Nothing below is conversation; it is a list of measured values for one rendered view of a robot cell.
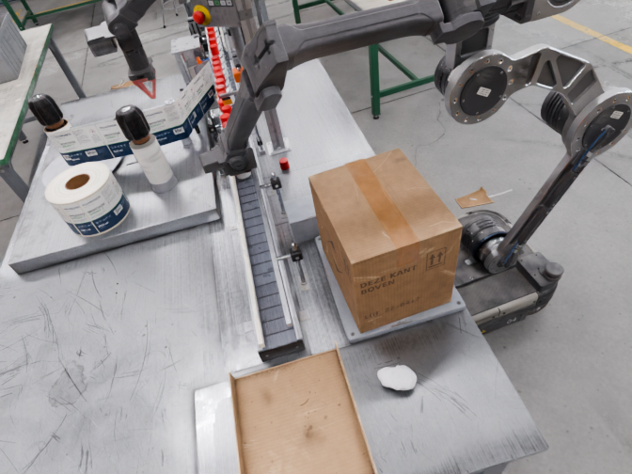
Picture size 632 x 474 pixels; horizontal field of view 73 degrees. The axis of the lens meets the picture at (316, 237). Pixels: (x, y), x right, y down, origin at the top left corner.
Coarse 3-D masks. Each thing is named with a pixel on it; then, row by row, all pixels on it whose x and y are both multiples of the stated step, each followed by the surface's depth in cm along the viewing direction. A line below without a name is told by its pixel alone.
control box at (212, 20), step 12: (192, 0) 128; (204, 0) 127; (252, 0) 131; (204, 12) 130; (216, 12) 128; (228, 12) 127; (204, 24) 133; (216, 24) 132; (228, 24) 130; (240, 24) 129
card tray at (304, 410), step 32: (256, 384) 99; (288, 384) 98; (320, 384) 97; (256, 416) 94; (288, 416) 93; (320, 416) 92; (352, 416) 91; (256, 448) 90; (288, 448) 89; (320, 448) 88; (352, 448) 87
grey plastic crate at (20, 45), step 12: (0, 24) 283; (12, 24) 281; (0, 36) 252; (12, 36) 272; (0, 48) 246; (12, 48) 264; (24, 48) 285; (0, 60) 247; (12, 60) 257; (0, 72) 251; (12, 72) 253; (0, 84) 255
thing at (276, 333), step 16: (240, 192) 141; (256, 192) 140; (256, 208) 134; (256, 224) 129; (256, 240) 125; (256, 256) 120; (256, 272) 116; (272, 272) 115; (256, 288) 112; (272, 288) 112; (272, 304) 108; (272, 320) 105; (272, 336) 102; (288, 336) 101
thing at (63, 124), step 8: (32, 96) 144; (40, 96) 143; (48, 96) 144; (32, 104) 142; (40, 104) 142; (48, 104) 143; (56, 104) 147; (32, 112) 144; (40, 112) 143; (48, 112) 144; (56, 112) 147; (40, 120) 146; (48, 120) 145; (56, 120) 147; (64, 120) 153; (48, 128) 149; (56, 128) 149; (64, 128) 150; (72, 128) 154; (48, 136) 151; (56, 144) 152; (64, 152) 154
